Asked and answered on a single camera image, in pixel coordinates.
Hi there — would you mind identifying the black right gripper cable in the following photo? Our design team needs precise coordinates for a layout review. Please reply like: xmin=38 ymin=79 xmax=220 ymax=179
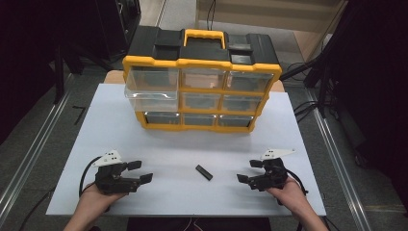
xmin=285 ymin=168 xmax=310 ymax=206

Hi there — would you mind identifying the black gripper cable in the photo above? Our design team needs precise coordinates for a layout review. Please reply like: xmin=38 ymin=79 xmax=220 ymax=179
xmin=78 ymin=155 xmax=103 ymax=198
xmin=285 ymin=168 xmax=310 ymax=206

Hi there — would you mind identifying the person's dark clothing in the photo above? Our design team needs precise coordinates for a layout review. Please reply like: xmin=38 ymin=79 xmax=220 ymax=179
xmin=126 ymin=217 xmax=272 ymax=231

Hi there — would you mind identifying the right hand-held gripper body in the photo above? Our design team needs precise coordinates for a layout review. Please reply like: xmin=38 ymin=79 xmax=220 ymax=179
xmin=247 ymin=148 xmax=296 ymax=193

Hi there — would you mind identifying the person's left hand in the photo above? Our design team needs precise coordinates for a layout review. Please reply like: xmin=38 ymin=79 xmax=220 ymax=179
xmin=79 ymin=183 xmax=128 ymax=212

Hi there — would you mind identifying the black equipment rack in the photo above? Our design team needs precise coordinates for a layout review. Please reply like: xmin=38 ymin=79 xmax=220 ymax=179
xmin=95 ymin=0 xmax=142 ymax=63

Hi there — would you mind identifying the beige wooden cabinet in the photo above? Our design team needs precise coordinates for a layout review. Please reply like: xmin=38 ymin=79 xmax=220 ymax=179
xmin=194 ymin=0 xmax=349 ymax=62

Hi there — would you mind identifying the yellow carry handle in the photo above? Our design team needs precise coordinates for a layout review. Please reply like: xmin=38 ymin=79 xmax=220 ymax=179
xmin=183 ymin=28 xmax=227 ymax=50

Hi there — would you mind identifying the large clear plastic drawer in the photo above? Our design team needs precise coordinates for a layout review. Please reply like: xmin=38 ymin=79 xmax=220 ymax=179
xmin=123 ymin=65 xmax=180 ymax=113

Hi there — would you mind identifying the black metal stand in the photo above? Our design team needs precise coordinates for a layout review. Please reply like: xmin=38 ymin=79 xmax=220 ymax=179
xmin=303 ymin=47 xmax=339 ymax=119
xmin=52 ymin=42 xmax=85 ymax=104

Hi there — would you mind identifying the yellow black organizer cabinet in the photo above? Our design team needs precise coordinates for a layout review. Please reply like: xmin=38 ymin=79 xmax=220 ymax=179
xmin=121 ymin=25 xmax=284 ymax=135

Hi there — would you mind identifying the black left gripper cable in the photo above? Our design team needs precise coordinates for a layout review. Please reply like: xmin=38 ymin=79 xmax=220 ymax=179
xmin=78 ymin=155 xmax=103 ymax=198

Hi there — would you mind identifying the black floor cable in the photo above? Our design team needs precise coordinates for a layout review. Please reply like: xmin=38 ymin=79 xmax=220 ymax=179
xmin=18 ymin=188 xmax=56 ymax=231

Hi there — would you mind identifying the yellow floor tape strip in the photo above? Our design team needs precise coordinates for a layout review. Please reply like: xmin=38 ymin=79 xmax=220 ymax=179
xmin=363 ymin=204 xmax=408 ymax=213

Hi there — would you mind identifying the small black rectangular block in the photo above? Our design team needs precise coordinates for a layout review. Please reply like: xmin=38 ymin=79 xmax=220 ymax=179
xmin=194 ymin=164 xmax=215 ymax=182

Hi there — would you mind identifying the group of small clear drawers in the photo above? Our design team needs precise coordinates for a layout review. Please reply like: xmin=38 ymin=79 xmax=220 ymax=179
xmin=143 ymin=68 xmax=274 ymax=128

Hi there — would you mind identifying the aluminium floor rail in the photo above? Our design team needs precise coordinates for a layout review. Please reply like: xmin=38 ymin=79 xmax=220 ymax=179
xmin=307 ymin=89 xmax=373 ymax=231
xmin=0 ymin=72 xmax=75 ymax=219

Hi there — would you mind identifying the thin black hanging cable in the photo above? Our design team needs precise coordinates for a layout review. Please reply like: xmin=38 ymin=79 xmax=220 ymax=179
xmin=206 ymin=0 xmax=217 ymax=22

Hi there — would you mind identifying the bundle of black floor cables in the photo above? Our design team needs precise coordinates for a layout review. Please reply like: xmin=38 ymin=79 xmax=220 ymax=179
xmin=281 ymin=62 xmax=322 ymax=123

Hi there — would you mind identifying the person's right hand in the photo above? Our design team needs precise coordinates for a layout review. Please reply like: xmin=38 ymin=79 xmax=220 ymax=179
xmin=266 ymin=176 xmax=310 ymax=212

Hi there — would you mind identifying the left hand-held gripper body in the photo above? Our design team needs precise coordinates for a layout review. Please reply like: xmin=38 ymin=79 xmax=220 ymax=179
xmin=92 ymin=149 xmax=142 ymax=196

